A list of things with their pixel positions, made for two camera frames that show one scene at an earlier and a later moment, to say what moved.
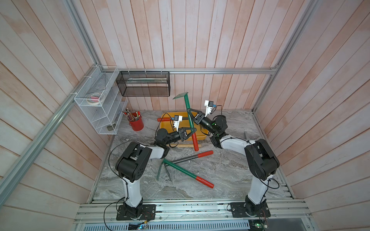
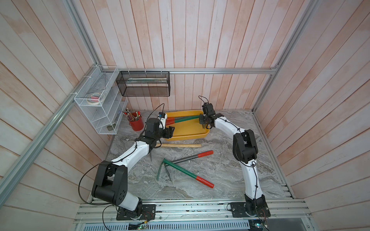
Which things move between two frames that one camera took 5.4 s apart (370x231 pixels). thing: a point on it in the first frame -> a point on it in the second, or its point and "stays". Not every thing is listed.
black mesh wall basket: x=144 y=83 stays
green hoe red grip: x=197 y=178 stays
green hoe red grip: x=195 y=140 -> x=168 y=121
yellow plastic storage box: x=169 y=126 stays
